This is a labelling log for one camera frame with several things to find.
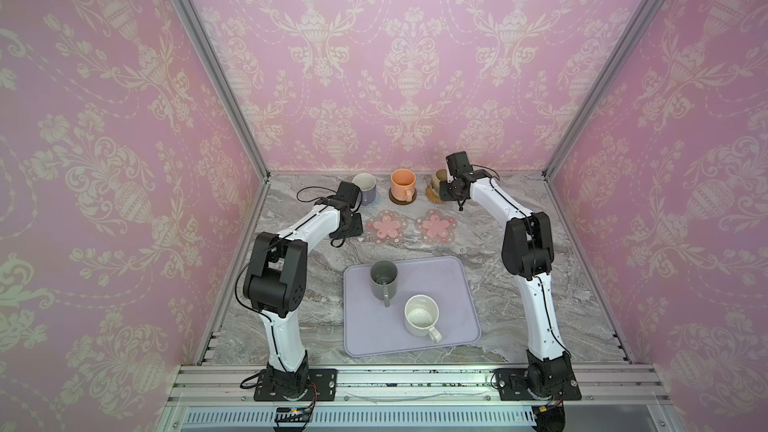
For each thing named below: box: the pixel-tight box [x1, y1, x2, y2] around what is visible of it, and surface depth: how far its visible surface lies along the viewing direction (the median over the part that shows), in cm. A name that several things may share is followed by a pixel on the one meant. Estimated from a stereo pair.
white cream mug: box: [404, 294, 442, 344], surface depth 80 cm
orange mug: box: [390, 168, 417, 202], surface depth 108 cm
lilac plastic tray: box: [343, 256, 481, 357], surface depth 87 cm
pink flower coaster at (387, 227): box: [365, 209, 409, 247], surface depth 108 cm
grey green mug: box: [370, 259, 399, 307], surface depth 86 cm
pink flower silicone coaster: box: [414, 208, 458, 244], surface depth 108 cm
